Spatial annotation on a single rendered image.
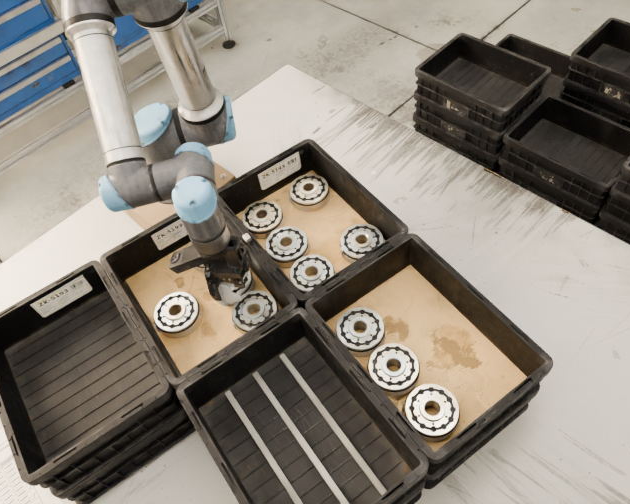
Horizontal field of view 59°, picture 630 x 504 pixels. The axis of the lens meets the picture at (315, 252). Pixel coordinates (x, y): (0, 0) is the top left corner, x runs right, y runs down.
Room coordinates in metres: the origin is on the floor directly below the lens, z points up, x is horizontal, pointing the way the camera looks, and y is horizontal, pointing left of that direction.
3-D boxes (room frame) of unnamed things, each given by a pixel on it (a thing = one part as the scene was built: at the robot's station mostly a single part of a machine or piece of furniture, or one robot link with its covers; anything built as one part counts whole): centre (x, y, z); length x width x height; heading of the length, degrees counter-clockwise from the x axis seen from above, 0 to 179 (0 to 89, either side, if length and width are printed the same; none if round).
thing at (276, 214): (0.91, 0.11, 0.86); 0.10 x 0.10 x 0.01
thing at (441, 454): (0.48, -0.18, 0.92); 0.40 x 0.30 x 0.02; 27
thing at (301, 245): (0.81, 0.06, 0.86); 0.10 x 0.10 x 0.01
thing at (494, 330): (0.48, -0.18, 0.87); 0.40 x 0.30 x 0.11; 27
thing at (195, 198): (0.71, 0.20, 1.15); 0.09 x 0.08 x 0.11; 3
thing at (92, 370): (0.57, 0.54, 0.87); 0.40 x 0.30 x 0.11; 27
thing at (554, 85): (1.89, -1.05, 0.26); 0.40 x 0.30 x 0.23; 37
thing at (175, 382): (0.71, 0.27, 0.92); 0.40 x 0.30 x 0.02; 27
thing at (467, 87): (1.65, -0.72, 0.37); 0.40 x 0.30 x 0.45; 37
